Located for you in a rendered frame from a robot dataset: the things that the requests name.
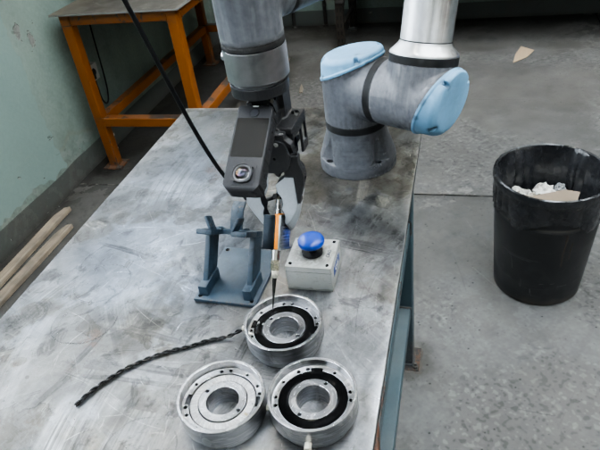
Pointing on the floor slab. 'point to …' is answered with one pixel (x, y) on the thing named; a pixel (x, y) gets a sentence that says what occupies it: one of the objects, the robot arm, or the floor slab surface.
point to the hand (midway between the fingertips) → (277, 223)
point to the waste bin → (544, 221)
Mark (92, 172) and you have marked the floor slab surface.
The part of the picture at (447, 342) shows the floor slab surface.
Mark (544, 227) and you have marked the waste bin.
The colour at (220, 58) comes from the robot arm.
